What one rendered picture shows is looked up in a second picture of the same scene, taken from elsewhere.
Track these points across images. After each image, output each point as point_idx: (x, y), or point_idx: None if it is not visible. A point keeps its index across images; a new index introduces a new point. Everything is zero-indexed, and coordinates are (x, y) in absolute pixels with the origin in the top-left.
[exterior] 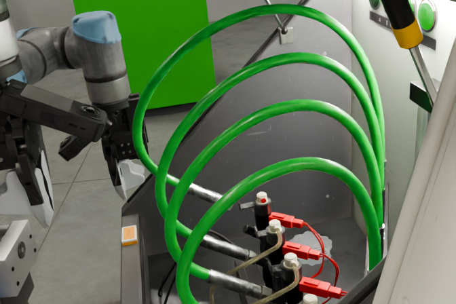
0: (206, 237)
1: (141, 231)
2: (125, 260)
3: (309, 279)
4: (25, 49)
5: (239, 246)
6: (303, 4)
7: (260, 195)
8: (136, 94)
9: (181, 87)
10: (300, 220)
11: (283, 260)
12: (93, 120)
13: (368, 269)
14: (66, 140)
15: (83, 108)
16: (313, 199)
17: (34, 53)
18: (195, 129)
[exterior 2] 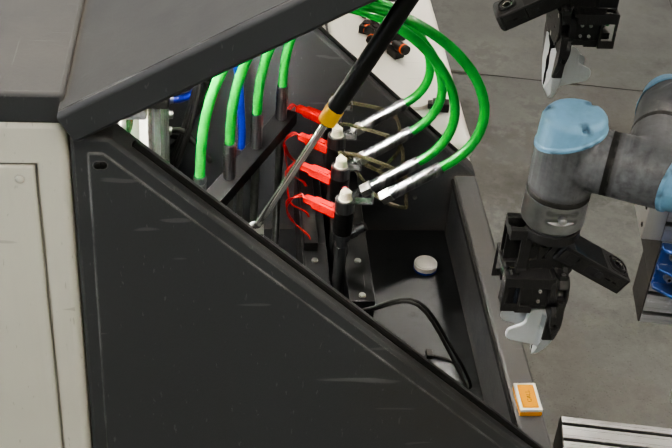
0: (411, 158)
1: (511, 415)
2: (522, 364)
3: (321, 140)
4: (648, 105)
5: (378, 178)
6: (212, 197)
7: (347, 190)
8: (515, 227)
9: None
10: (306, 197)
11: (343, 137)
12: (500, 0)
13: (287, 87)
14: (615, 259)
15: (512, 1)
16: None
17: (639, 114)
18: (424, 357)
